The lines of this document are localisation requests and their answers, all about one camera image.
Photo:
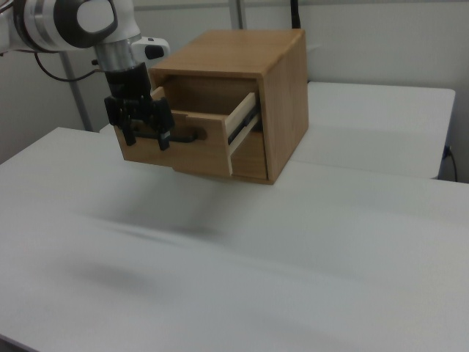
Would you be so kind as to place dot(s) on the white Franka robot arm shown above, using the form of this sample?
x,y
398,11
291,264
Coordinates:
x,y
62,22

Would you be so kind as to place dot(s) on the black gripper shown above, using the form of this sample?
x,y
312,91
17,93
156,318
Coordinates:
x,y
128,86

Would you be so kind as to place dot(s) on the black pole behind cabinet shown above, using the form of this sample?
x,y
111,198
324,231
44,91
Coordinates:
x,y
295,14

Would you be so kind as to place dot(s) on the grey metal frame post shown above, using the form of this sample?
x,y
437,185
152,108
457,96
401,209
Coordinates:
x,y
236,14
78,99

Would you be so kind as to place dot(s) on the wooden two-drawer cabinet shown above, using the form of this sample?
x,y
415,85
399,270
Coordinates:
x,y
286,95

